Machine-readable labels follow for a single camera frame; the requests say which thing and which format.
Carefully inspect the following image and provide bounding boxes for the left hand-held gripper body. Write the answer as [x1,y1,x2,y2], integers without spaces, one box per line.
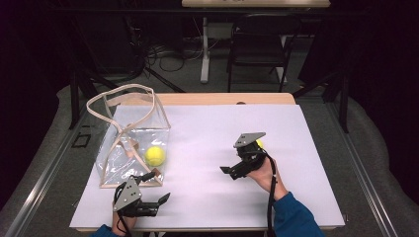
[112,177,161,218]

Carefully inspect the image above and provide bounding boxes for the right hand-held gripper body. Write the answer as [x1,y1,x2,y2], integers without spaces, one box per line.
[229,131,269,181]

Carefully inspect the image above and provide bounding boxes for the clear plastic tote bag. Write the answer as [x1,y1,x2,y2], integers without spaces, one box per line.
[85,83,172,190]

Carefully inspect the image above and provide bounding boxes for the person's left hand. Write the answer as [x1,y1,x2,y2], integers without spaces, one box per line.
[111,210,137,236]

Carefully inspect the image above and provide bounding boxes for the person's right hand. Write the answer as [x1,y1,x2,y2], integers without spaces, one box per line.
[246,154,290,201]

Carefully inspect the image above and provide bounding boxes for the white table mat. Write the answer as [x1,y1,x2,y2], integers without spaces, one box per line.
[68,104,346,230]

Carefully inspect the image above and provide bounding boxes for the white-legged background desk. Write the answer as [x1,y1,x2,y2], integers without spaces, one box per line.
[181,0,331,85]

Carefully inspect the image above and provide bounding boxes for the black chair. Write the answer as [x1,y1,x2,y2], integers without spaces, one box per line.
[226,13,302,93]

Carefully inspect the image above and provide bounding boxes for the black metal stand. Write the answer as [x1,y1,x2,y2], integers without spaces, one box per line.
[291,70,350,134]
[67,70,110,130]

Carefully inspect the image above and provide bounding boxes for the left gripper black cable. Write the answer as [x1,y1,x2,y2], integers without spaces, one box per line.
[113,184,132,237]

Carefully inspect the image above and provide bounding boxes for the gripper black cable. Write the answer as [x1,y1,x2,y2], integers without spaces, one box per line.
[113,184,132,237]
[253,149,280,237]

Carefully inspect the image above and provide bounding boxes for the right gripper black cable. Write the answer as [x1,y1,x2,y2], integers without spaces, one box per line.
[253,149,280,237]

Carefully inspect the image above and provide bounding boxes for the aluminium floor rail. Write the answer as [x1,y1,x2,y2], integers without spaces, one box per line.
[3,110,92,237]
[324,102,401,237]

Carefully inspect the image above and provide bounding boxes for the tangle of floor cables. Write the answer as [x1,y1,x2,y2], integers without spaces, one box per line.
[144,42,206,73]

